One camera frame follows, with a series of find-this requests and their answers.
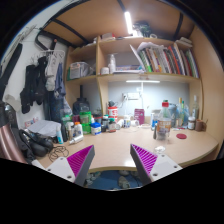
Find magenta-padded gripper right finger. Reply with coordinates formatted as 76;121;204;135
129;143;184;187

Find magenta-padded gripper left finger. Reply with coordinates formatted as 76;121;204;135
45;144;96;188

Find clear drink bottle red cap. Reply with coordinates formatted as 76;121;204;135
155;99;173;154

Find grey blue water bottle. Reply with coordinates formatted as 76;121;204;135
169;103;179;128

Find dark water jug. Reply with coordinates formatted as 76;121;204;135
72;97;91;116

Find white bottle blue label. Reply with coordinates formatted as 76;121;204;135
90;122;102;136

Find small white blue bottle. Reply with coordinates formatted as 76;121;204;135
123;116;132;129

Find magenta pouch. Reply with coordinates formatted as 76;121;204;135
133;108;146;126

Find green-lidded tub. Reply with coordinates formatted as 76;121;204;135
79;110;93;125

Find black bag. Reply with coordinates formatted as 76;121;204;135
18;128;54;158

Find dark bottle red label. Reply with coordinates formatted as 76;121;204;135
107;118;117;133

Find brown jar white lid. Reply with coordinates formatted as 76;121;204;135
187;115;196;131

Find red and white tub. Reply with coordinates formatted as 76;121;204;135
107;106;119;119

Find green bottle green cap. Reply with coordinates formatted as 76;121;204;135
180;99;188;127

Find brown mug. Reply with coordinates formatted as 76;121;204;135
194;118;208;133

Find yellow-capped bottle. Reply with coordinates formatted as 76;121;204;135
177;96;183;118

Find blue hanging garment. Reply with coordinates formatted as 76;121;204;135
44;63;73;124

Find pink padded chair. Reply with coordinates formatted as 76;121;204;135
0;101;29;164

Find clear glass bottle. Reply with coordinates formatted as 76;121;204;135
191;95;200;121

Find white desk lamp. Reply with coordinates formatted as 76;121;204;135
125;79;162;111

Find black hanging garment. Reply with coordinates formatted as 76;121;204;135
19;55;48;115

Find white hanging garment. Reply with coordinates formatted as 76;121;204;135
44;49;66;93

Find white ceiling tube light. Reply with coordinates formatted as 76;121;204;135
123;10;134;36

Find white wall power strip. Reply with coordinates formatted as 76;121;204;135
126;92;140;101

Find black metal frame bars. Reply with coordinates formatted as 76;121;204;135
34;0;185;51

